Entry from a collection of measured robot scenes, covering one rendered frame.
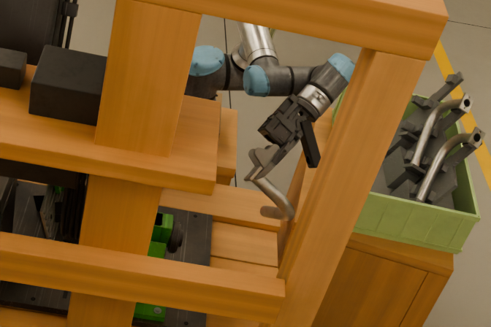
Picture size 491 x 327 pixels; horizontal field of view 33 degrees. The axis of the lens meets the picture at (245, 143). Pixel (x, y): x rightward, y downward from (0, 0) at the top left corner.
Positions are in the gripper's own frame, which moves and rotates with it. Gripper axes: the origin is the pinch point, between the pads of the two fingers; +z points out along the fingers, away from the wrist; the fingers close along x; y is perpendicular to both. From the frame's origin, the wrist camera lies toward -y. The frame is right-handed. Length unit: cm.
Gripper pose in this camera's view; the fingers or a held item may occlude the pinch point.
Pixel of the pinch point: (259, 177)
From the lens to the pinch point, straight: 194.9
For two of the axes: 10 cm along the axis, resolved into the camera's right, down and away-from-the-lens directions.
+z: -6.4, 7.4, -2.1
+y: -7.3, -6.7, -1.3
